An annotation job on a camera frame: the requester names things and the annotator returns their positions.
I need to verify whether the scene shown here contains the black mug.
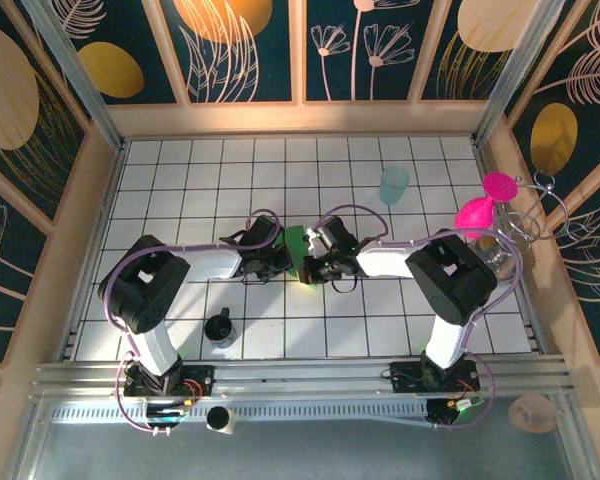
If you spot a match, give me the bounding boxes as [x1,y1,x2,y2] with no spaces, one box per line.
[203,307,236,350]

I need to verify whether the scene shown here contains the translucent teal plastic cup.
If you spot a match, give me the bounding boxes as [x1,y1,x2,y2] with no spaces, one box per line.
[379,165,412,205]

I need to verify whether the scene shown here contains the clear glass jar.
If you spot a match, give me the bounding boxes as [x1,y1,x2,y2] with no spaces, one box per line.
[472,234,524,281]

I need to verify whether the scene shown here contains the small black white cylinder device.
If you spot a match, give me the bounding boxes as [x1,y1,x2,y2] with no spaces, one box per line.
[205,406,239,435]

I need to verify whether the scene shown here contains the translucent pink suction disc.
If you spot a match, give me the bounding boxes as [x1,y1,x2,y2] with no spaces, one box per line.
[508,393,559,434]

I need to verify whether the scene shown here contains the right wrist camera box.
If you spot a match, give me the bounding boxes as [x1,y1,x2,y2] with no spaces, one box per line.
[303,227,331,251]

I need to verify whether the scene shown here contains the aluminium mounting rail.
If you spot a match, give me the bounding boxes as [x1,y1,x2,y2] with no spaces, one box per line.
[29,355,579,401]

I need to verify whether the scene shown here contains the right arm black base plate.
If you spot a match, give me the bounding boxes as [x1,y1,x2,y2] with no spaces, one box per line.
[382,360,481,394]

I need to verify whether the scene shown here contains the perforated metal cable tray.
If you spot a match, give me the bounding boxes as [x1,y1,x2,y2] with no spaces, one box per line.
[49,402,431,424]

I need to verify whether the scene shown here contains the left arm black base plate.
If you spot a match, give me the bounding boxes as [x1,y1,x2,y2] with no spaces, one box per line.
[123,364,216,399]

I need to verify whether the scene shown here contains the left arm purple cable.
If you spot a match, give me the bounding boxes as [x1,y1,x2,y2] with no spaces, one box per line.
[103,208,284,436]

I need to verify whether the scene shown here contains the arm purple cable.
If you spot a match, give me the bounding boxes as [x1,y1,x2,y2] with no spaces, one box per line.
[103,208,284,436]
[319,203,524,431]

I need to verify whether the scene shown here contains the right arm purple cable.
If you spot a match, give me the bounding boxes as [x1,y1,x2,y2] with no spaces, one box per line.
[319,203,524,431]

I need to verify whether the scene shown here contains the silver wire stand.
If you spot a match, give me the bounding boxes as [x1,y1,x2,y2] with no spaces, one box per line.
[489,174,569,261]

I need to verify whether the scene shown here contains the aluminium frame post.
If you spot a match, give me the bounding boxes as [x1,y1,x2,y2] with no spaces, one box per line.
[22,0,127,152]
[473,0,567,145]

